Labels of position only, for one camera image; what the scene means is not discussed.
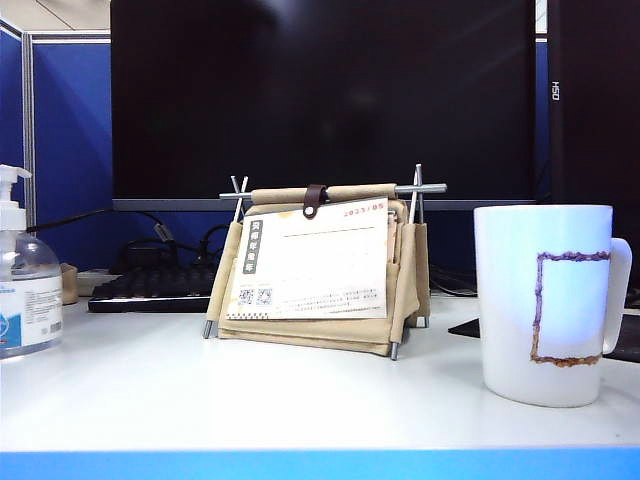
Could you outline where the white power strip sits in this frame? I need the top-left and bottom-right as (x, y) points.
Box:
(77, 268), (126, 297)

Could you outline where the grey partition post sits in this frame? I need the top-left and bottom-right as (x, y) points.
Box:
(20, 32), (37, 232)

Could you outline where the white desk calendar card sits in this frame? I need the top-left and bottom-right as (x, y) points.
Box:
(225, 197), (390, 321)

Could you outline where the clear hand sanitizer pump bottle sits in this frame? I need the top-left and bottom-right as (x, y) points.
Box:
(0, 164), (64, 360)

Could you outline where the blue office partition panel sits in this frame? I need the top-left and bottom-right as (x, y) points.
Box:
(30, 39), (115, 271)
(0, 19), (24, 169)

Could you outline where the black power plug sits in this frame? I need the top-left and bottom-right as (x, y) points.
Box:
(122, 239), (167, 274)

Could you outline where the beige canvas calendar stand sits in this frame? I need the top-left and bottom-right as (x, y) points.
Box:
(202, 163), (449, 361)

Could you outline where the thin black cable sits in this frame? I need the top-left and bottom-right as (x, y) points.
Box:
(428, 264), (479, 297)

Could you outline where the large black computer monitor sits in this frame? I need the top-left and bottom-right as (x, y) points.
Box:
(109, 0), (537, 212)

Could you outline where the looped black cable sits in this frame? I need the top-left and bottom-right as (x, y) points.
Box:
(194, 223), (232, 267)

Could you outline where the black computer keyboard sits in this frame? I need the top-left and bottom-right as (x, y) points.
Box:
(88, 267), (216, 315)

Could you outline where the black monitor with HSO logo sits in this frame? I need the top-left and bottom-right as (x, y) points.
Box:
(547, 0), (640, 207)

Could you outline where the white ceramic mug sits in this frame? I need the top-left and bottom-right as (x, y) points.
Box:
(473, 203), (634, 409)

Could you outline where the thick black cable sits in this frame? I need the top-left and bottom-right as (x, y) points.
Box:
(25, 207), (174, 247)

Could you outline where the beige desk holder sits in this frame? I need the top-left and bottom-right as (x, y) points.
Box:
(59, 262), (80, 306)

